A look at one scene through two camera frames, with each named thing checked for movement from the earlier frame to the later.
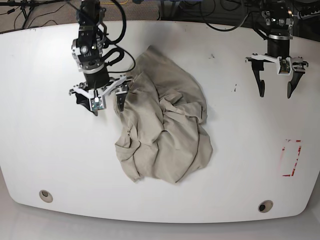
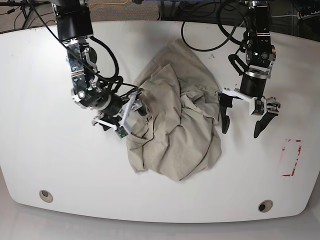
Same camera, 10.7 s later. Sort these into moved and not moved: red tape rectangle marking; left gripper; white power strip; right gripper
Moved: right gripper; left gripper
Not moved: white power strip; red tape rectangle marking
